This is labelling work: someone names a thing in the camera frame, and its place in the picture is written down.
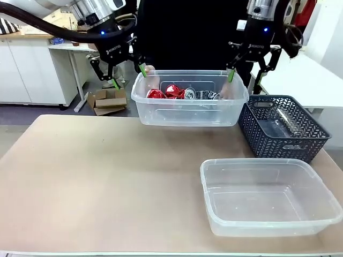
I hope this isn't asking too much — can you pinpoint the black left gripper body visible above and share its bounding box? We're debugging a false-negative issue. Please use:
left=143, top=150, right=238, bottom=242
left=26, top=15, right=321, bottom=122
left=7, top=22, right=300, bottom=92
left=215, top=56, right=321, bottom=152
left=87, top=22, right=131, bottom=67

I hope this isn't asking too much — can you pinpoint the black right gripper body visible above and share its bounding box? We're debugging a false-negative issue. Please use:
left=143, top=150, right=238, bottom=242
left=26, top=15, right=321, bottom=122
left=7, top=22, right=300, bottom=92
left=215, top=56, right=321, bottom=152
left=242, top=18, right=274, bottom=63

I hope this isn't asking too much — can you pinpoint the clear plastic container with cans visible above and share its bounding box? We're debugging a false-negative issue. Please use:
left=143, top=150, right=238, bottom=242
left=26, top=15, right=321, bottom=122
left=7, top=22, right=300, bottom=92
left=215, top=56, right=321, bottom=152
left=131, top=70, right=250, bottom=128

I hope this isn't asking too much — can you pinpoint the dark grey woven plastic basket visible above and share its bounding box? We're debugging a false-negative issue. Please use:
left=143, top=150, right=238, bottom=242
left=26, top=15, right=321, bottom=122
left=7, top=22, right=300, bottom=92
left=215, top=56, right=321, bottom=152
left=237, top=94, right=333, bottom=165

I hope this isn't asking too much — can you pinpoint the person's left hand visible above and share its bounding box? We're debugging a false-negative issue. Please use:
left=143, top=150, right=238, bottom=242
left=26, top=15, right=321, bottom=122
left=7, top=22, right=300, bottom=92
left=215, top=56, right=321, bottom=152
left=219, top=80, right=236, bottom=100

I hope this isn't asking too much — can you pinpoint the white desk with white legs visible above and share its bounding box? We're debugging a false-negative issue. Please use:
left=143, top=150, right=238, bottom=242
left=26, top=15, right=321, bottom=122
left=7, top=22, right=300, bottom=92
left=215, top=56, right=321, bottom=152
left=48, top=40, right=135, bottom=112

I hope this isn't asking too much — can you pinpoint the white table with metal legs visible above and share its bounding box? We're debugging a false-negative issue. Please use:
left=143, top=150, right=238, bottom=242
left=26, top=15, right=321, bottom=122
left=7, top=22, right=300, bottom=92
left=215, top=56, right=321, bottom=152
left=248, top=49, right=343, bottom=130

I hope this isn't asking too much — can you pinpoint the open cardboard box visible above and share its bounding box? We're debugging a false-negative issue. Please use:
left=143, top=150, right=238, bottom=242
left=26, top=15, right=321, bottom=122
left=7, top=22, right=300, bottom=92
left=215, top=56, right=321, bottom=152
left=86, top=88, right=128, bottom=117

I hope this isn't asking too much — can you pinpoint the crushed black and white can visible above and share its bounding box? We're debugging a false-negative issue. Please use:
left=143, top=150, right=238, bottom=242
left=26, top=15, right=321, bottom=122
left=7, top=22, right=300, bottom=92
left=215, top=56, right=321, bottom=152
left=195, top=90, right=221, bottom=101

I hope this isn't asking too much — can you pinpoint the crushed red can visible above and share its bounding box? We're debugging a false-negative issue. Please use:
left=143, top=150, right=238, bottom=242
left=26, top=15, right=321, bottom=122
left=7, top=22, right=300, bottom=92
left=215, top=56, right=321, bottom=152
left=164, top=84, right=186, bottom=100
left=146, top=88, right=166, bottom=100

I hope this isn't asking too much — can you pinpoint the silver can with round lid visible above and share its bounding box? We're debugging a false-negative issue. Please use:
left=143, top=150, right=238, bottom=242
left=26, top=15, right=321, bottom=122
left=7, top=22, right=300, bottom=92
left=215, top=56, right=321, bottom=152
left=184, top=86, right=197, bottom=101

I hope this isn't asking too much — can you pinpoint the red hanging garment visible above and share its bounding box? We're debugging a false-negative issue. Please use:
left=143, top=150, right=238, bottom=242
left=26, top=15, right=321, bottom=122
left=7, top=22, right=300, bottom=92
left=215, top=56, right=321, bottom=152
left=291, top=0, right=317, bottom=27

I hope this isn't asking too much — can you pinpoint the crushed clear plastic bottle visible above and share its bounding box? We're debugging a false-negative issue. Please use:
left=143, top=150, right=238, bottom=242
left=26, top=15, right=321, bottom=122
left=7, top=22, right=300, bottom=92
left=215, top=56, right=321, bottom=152
left=267, top=106, right=309, bottom=135

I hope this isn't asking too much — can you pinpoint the white cabinet with wooden top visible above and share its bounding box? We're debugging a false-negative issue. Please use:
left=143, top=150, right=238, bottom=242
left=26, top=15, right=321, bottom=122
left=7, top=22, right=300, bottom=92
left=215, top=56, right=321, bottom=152
left=0, top=26, right=79, bottom=107

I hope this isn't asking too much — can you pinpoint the zebra striped cushion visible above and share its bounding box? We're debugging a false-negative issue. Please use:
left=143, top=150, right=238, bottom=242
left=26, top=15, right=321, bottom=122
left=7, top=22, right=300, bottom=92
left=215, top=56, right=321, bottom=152
left=0, top=18, right=21, bottom=35

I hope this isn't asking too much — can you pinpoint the empty clear plastic container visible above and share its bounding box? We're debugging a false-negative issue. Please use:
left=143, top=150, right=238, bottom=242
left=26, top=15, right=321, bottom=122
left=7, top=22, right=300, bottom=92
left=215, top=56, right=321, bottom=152
left=199, top=157, right=343, bottom=238

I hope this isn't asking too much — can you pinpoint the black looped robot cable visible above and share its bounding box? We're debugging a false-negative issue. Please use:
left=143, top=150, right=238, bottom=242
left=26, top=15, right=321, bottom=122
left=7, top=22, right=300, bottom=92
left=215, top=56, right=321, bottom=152
left=273, top=0, right=305, bottom=59

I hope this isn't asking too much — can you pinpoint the black corrugated cable hose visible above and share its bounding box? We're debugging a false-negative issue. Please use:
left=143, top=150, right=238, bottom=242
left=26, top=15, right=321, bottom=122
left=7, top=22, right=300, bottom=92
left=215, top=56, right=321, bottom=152
left=0, top=4, right=135, bottom=44

